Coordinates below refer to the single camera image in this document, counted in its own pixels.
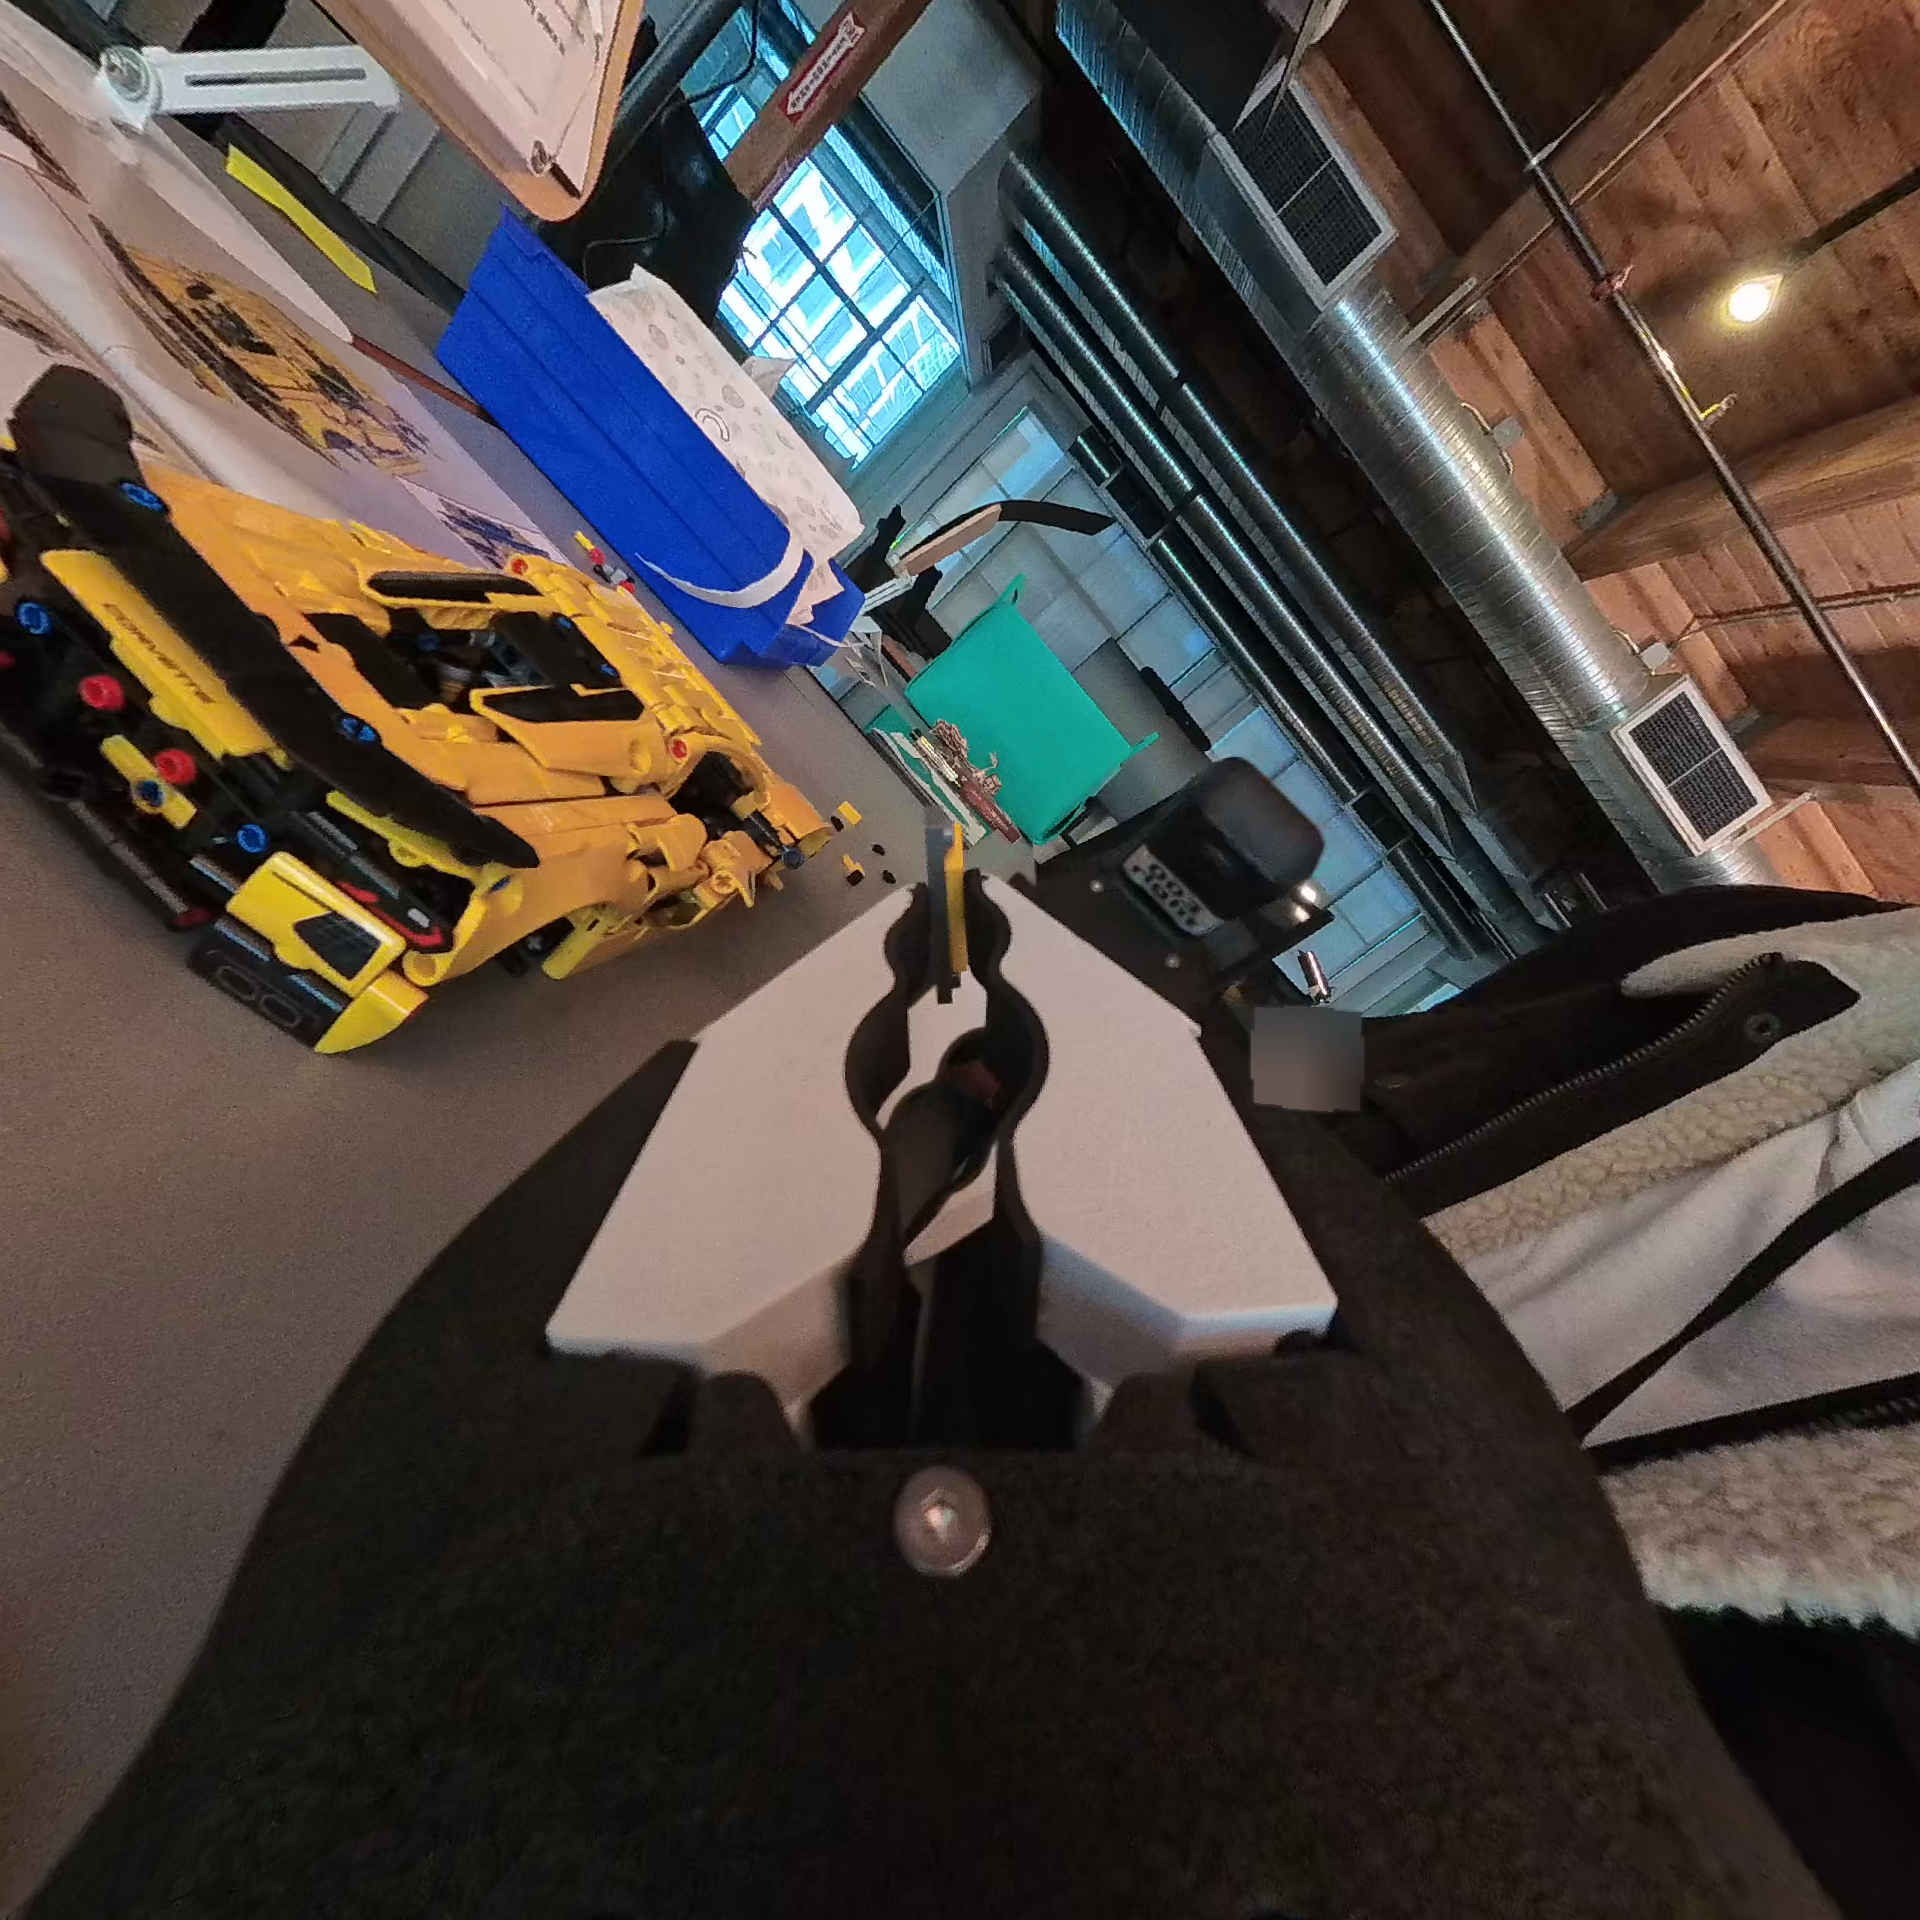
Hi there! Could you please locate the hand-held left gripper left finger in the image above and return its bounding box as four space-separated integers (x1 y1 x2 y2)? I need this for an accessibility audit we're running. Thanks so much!
544 884 951 1415

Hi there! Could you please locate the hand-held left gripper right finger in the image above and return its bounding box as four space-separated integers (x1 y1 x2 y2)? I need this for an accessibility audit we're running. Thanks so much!
967 874 1339 1395

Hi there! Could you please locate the yellow printed tile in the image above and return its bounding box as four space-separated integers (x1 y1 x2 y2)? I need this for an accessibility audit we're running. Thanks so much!
931 822 976 1003

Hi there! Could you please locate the black panel desk lamp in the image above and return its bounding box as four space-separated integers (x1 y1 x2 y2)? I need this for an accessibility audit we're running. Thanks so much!
883 498 1118 578

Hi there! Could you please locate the grey desk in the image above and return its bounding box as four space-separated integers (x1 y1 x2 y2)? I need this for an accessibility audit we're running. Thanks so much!
0 59 1052 1906

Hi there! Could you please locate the teal board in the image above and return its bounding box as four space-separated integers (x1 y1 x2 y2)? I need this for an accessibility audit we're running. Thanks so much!
903 574 1160 845

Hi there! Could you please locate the brown wooden model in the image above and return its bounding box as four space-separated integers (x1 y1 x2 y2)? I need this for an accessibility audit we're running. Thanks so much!
915 721 1021 841

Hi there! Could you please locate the white vent grille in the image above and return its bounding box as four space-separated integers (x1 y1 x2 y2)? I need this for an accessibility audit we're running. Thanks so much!
1612 675 1776 858
1207 76 1401 313

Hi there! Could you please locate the yellow toy brick car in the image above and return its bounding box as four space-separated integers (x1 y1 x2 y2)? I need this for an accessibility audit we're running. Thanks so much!
0 364 837 1055

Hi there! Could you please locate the window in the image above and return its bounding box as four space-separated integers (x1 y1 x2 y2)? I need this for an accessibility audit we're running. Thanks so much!
717 82 965 471

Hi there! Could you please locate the white patterned paper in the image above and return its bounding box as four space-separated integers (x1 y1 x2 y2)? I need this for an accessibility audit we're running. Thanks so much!
587 267 865 620

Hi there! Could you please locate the blue plastic bin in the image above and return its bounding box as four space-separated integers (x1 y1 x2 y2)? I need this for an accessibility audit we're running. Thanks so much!
435 211 868 665

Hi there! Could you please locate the instruction booklet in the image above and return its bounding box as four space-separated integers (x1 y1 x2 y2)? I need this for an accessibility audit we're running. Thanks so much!
0 30 600 601

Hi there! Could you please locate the yellow paper strip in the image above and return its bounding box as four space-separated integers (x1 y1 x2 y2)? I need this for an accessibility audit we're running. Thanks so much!
222 143 379 297

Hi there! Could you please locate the silver ventilation duct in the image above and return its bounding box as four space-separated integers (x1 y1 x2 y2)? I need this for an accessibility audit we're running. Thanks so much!
1049 0 1779 889

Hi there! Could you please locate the black strap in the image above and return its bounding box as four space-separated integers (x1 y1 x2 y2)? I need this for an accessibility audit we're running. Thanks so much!
1559 1132 1920 1442

